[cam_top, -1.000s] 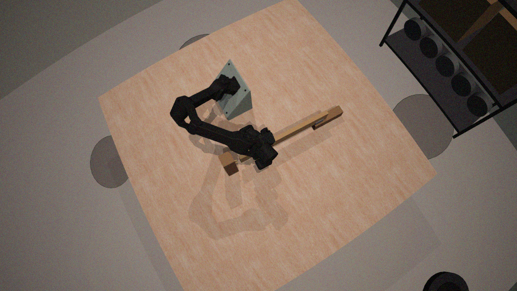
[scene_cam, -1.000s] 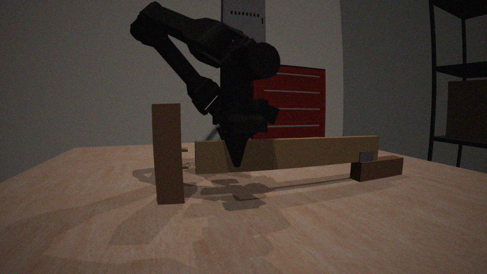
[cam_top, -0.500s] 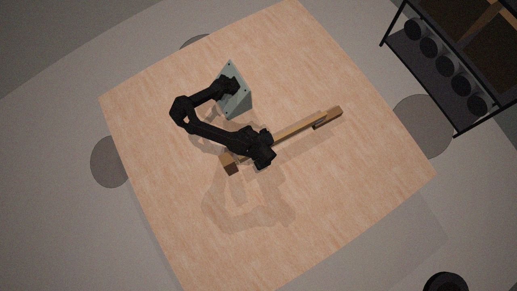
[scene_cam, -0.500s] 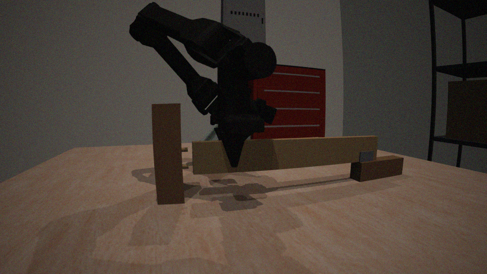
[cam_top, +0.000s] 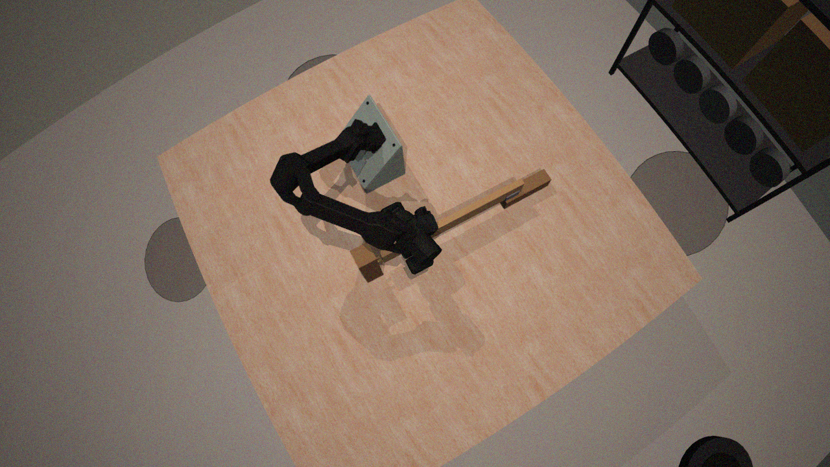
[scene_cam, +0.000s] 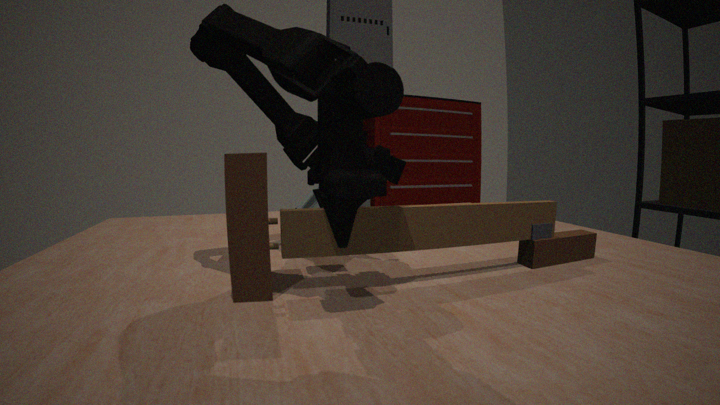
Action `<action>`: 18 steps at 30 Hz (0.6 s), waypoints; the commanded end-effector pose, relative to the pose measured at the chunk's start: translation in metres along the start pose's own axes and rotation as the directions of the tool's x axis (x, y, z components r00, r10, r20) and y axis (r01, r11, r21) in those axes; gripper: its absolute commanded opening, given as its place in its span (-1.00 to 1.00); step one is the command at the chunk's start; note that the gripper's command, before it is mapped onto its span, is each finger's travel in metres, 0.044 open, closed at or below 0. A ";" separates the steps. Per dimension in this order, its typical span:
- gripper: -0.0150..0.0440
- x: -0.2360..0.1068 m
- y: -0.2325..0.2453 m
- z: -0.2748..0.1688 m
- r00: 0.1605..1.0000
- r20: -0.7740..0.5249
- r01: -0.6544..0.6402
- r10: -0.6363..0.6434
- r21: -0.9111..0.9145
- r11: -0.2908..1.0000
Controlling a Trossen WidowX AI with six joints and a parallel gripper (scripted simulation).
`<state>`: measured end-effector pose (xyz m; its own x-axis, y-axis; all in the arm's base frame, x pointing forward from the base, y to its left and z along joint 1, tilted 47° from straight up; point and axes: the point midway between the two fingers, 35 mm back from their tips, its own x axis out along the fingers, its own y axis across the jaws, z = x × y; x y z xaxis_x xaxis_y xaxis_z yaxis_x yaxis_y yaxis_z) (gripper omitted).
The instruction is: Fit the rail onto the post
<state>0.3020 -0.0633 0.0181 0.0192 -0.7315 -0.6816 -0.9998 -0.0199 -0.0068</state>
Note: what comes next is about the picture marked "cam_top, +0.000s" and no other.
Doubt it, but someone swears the long wooden bed rail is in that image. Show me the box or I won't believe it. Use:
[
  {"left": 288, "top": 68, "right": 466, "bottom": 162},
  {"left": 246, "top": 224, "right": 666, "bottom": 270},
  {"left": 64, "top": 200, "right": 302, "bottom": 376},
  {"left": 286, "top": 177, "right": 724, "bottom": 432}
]
[{"left": 379, "top": 178, "right": 525, "bottom": 263}]

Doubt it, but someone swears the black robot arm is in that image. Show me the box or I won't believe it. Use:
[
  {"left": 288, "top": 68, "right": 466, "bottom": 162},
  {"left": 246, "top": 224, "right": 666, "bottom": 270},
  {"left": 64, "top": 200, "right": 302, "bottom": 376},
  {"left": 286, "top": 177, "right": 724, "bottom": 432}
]
[{"left": 270, "top": 119, "right": 442, "bottom": 265}]

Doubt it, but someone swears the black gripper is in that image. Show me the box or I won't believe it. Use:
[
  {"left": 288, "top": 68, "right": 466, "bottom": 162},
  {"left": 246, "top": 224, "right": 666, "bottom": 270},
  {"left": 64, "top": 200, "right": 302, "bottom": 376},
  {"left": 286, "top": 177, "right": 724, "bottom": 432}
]
[{"left": 381, "top": 202, "right": 434, "bottom": 274}]

